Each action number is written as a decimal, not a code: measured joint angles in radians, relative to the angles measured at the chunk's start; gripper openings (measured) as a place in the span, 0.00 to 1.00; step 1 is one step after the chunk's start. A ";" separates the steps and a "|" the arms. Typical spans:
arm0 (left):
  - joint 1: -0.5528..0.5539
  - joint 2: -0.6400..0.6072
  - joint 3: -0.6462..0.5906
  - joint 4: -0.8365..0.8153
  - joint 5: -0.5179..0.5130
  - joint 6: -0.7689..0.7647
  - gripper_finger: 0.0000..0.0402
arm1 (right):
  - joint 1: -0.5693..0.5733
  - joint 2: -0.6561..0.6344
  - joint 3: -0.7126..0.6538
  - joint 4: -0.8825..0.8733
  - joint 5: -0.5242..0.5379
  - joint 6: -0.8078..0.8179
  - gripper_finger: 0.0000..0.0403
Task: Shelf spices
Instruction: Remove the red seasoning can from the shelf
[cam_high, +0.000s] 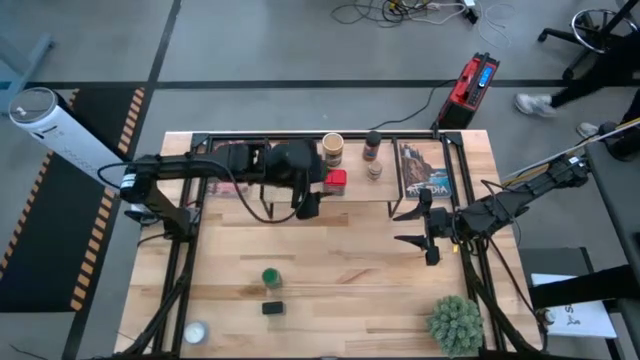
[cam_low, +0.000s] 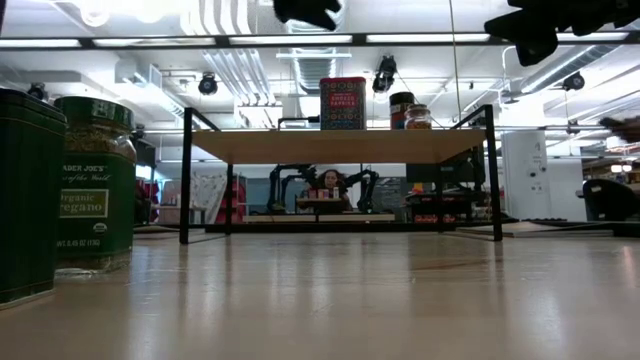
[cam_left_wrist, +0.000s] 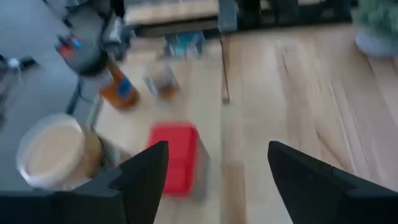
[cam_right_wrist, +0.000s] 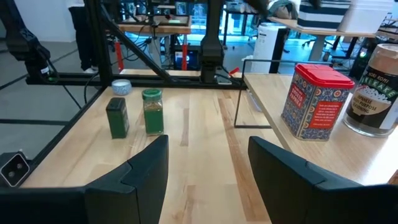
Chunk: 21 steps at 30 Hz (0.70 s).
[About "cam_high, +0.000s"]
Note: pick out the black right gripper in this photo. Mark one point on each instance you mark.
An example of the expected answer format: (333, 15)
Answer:
(447, 224)

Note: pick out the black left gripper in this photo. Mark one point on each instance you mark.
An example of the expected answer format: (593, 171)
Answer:
(295, 160)

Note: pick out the red-lid smoked paprika tin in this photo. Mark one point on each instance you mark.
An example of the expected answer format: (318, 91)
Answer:
(336, 181)

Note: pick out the small cork-top glass jar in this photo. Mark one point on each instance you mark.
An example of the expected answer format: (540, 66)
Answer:
(375, 171)

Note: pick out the black-lid orange spice bottle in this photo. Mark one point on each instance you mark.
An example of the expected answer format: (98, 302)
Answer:
(372, 145)

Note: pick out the green-lid oregano glass jar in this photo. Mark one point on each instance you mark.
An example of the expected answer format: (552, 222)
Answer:
(271, 277)

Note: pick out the dark green spice tin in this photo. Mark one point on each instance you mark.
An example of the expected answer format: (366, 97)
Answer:
(273, 307)

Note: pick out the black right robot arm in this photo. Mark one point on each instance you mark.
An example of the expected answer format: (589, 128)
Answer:
(515, 202)

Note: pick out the wooden shelf with black legs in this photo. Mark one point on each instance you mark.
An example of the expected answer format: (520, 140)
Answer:
(370, 192)

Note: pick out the tan-lid brown spice jar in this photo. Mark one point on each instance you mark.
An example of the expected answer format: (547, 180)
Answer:
(333, 147)

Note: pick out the Acadia poster book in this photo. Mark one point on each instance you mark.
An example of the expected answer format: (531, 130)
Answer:
(420, 167)

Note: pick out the sunset landscape poster book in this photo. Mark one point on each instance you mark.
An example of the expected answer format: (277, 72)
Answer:
(225, 190)

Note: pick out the green artificial succulent plant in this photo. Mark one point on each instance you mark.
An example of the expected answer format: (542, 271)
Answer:
(456, 326)

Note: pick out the red portable power station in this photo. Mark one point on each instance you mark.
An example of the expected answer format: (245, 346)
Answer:
(467, 95)

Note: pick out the person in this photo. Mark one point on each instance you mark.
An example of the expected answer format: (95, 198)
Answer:
(535, 105)

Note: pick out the black padded bar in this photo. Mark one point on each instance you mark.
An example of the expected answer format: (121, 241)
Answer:
(585, 290)

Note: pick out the white printed paper sheet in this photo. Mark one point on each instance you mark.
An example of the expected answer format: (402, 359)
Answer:
(585, 320)

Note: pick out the black side desk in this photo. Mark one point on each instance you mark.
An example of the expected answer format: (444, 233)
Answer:
(617, 200)

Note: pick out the black round stand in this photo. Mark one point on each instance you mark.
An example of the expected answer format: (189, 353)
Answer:
(625, 147)

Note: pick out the white tower fan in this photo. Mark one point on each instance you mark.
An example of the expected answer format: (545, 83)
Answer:
(65, 135)

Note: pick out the black hazard-striped floor mat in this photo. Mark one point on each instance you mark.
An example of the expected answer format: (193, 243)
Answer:
(50, 260)

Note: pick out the black office chair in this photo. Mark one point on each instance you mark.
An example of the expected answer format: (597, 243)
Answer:
(600, 22)

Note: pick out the grey metal table leg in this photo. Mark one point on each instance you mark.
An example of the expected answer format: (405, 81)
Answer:
(42, 47)

